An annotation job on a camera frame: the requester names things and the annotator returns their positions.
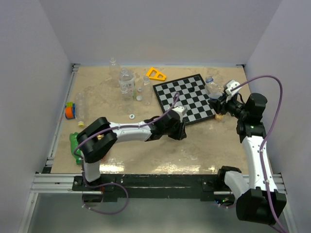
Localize lying clear bottle yellow cap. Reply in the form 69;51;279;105
75;92;86;128

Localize labelled clear water bottle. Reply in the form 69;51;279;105
119;68;136;98

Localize black white chessboard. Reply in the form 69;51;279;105
153;74;215;126

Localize yellow triangular toy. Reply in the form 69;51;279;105
146;67;167;82

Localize small clear bottle front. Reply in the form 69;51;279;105
121;86;134;115

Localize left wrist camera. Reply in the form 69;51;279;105
172;106;188;121

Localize coloured toy blocks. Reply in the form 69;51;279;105
215;114;224;121

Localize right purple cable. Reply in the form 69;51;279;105
230;75;289;233

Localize clear bottle near board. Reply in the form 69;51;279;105
141;76;153;105

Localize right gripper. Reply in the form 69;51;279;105
208;93;248;120

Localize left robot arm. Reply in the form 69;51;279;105
76;111;187;190

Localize green plastic bottle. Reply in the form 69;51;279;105
69;132;82;165

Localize orange blue toy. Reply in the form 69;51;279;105
65;102;75;119

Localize clear bottle back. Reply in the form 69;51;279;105
109;57;121;86

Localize blue label clear bottle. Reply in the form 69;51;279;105
205;76;222;100

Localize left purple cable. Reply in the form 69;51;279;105
72;91;180;180

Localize aluminium rail frame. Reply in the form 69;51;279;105
30;63;82;195

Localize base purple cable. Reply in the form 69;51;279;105
82;182;129;215

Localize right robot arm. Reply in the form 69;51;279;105
208;93;287;225

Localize black base frame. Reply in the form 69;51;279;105
72;174;234;204

